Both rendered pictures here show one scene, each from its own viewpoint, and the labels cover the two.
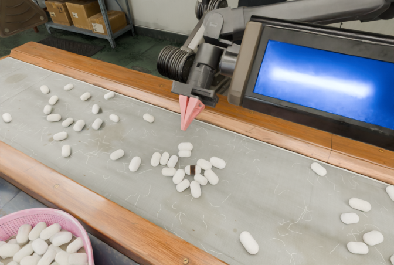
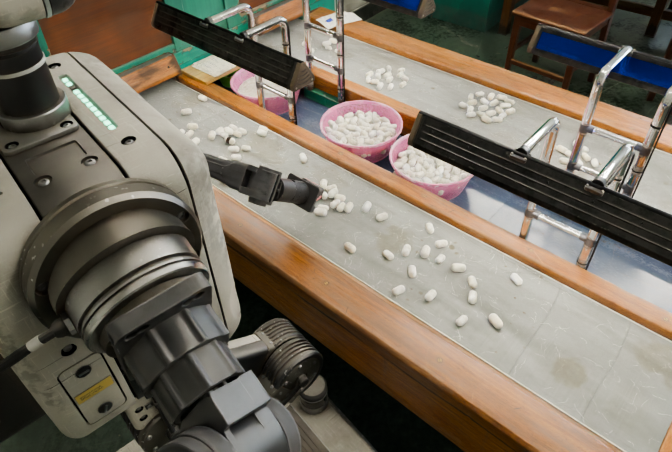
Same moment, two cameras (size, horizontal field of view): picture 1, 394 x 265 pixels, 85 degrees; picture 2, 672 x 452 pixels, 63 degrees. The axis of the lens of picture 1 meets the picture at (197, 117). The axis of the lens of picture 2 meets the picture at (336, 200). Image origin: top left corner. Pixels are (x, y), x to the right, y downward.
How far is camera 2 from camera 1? 1.55 m
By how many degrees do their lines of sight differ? 94
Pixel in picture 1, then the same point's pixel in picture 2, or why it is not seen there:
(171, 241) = (346, 160)
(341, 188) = not seen: hidden behind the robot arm
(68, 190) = (414, 192)
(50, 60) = (522, 392)
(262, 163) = not seen: hidden behind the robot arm
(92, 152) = (406, 227)
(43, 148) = (455, 239)
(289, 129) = (221, 202)
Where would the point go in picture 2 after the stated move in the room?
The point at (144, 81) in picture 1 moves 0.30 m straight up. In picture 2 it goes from (348, 297) to (346, 198)
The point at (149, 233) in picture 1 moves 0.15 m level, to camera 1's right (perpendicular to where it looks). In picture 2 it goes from (358, 164) to (310, 157)
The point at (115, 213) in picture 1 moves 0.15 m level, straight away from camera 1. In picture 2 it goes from (379, 176) to (407, 207)
